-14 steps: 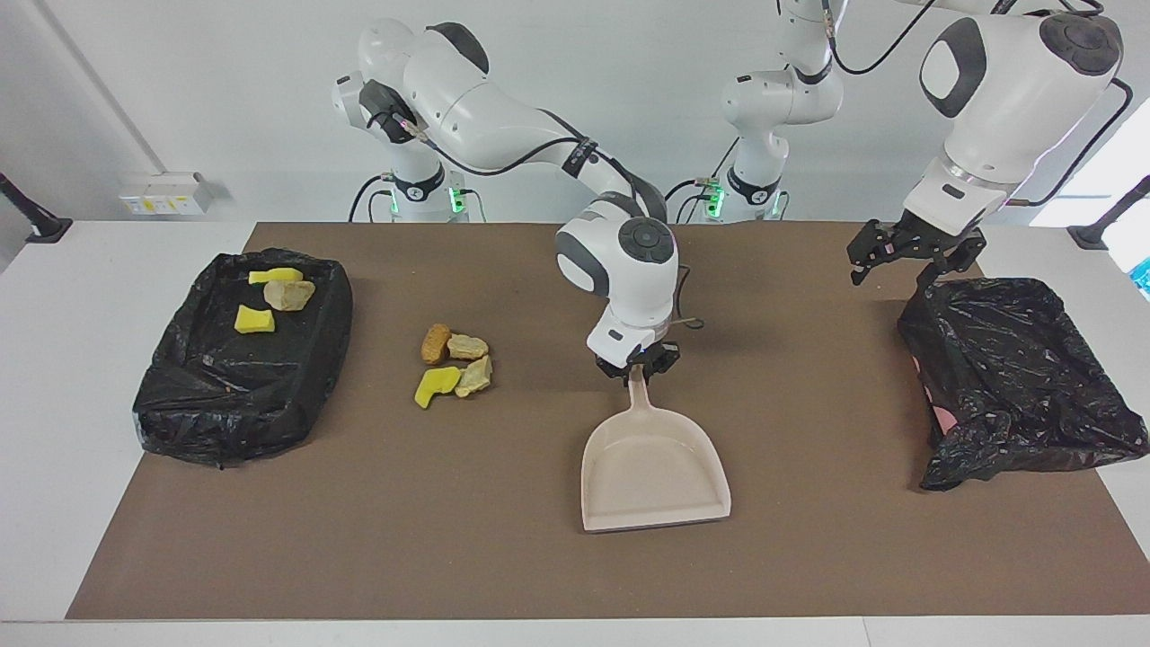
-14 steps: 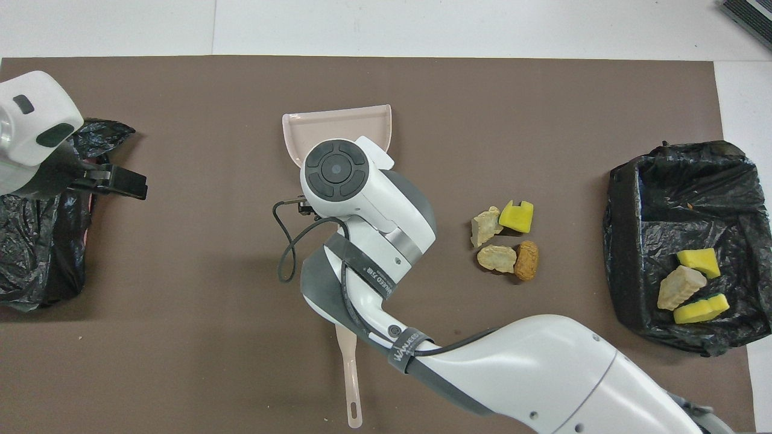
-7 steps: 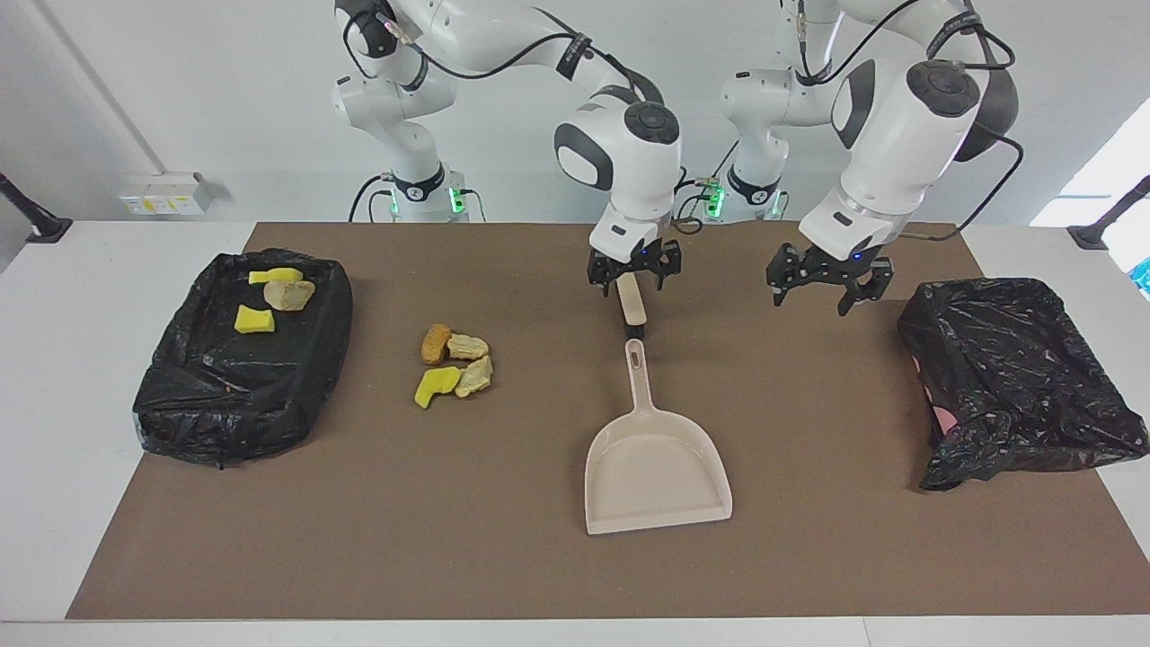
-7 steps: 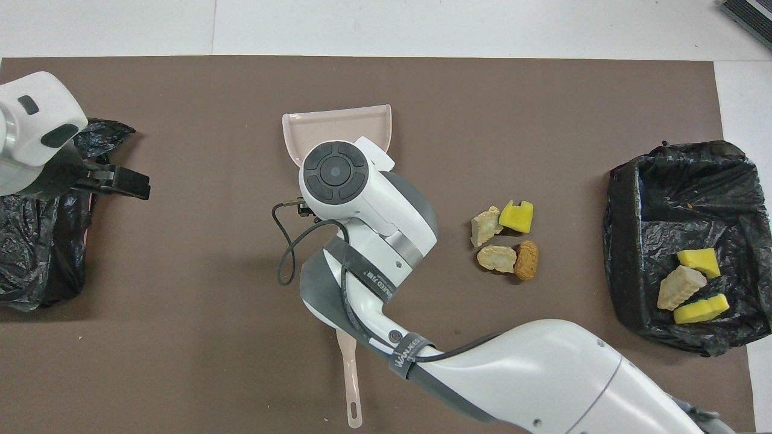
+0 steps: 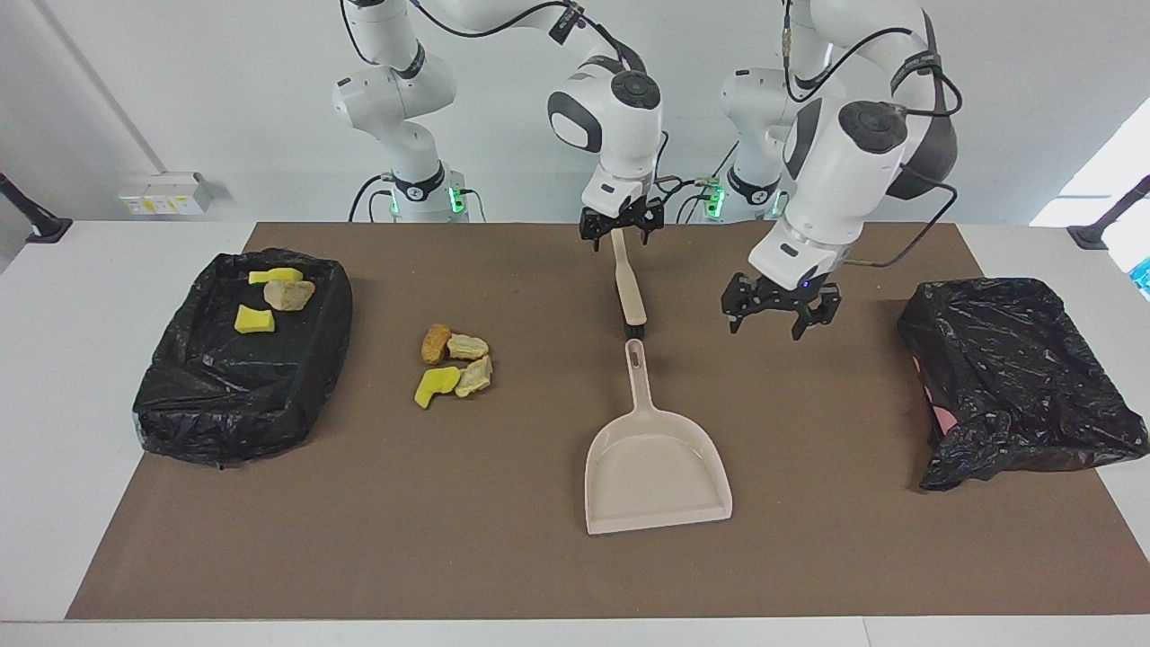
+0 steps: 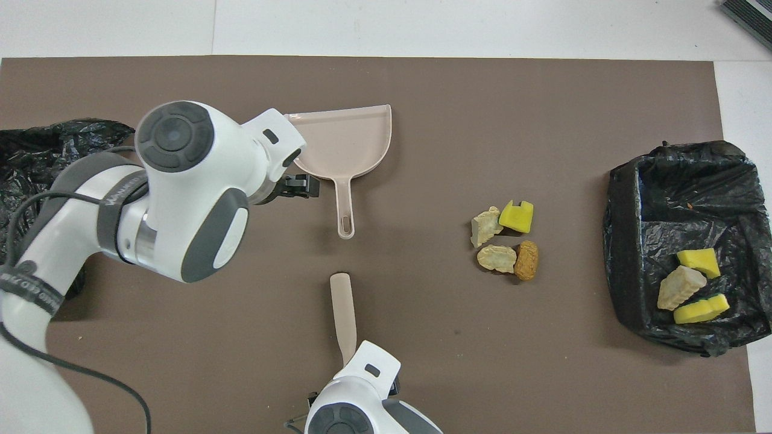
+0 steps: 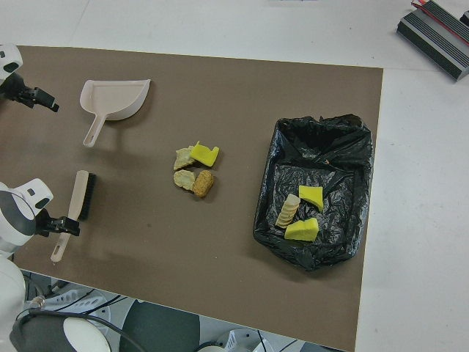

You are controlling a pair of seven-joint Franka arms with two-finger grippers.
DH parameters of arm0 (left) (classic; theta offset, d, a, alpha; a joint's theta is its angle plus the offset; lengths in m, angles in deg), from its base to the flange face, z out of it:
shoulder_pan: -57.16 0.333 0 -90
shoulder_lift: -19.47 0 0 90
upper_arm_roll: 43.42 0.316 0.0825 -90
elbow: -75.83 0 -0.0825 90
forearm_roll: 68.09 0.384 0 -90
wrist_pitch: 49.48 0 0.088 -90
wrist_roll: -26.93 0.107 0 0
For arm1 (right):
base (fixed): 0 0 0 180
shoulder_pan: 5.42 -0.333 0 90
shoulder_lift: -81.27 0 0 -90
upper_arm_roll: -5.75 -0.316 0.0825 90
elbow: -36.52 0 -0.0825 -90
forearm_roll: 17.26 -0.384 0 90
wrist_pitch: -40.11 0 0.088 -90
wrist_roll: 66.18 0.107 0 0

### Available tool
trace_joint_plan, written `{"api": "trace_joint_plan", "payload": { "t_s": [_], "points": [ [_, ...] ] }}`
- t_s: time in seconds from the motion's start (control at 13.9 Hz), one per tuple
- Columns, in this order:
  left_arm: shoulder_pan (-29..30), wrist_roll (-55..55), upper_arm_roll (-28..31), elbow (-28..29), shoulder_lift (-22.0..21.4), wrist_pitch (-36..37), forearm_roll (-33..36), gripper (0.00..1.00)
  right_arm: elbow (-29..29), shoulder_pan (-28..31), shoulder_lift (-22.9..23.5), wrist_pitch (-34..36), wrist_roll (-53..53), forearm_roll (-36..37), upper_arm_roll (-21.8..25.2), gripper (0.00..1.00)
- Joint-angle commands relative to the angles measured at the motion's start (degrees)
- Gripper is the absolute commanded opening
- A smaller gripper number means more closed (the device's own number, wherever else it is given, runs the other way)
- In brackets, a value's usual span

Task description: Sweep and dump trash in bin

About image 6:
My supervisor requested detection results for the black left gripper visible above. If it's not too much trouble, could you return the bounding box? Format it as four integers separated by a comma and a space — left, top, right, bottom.
256, 173, 321, 206

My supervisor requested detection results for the beige plastic dustpan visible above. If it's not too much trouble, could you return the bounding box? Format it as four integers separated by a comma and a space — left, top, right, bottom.
283, 104, 393, 240

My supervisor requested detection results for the beige hand brush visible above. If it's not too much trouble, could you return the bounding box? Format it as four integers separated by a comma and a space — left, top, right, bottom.
329, 272, 358, 368

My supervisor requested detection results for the beige oval foam piece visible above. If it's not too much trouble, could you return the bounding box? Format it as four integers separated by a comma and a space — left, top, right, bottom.
476, 244, 517, 274

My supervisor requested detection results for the brown nugget trash piece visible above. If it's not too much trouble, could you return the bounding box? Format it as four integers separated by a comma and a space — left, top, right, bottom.
514, 241, 539, 281

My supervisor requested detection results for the beige layered foam piece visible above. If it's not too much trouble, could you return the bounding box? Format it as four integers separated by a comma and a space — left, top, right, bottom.
470, 206, 504, 248

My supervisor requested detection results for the notched yellow green sponge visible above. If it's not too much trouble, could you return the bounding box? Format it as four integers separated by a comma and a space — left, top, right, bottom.
499, 200, 534, 234

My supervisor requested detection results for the beige rock-like foam chunk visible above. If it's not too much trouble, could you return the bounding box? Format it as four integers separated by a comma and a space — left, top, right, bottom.
657, 266, 707, 312

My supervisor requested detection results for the long yellow green sponge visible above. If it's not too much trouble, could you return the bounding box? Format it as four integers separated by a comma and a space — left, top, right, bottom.
674, 294, 730, 324

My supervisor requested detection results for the yellow wedge sponge piece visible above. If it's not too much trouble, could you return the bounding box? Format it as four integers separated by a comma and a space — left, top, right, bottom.
676, 248, 721, 279

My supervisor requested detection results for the pink bin with black bag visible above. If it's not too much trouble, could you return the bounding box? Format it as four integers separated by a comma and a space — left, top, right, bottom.
0, 119, 136, 302

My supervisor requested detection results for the brown table mat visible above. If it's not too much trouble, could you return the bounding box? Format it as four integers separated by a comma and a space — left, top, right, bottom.
0, 55, 756, 434

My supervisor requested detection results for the grey ribbed device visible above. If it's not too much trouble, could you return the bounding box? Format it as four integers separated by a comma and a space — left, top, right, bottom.
721, 0, 772, 52

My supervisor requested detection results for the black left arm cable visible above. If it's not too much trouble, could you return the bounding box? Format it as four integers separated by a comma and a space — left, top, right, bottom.
0, 192, 151, 434

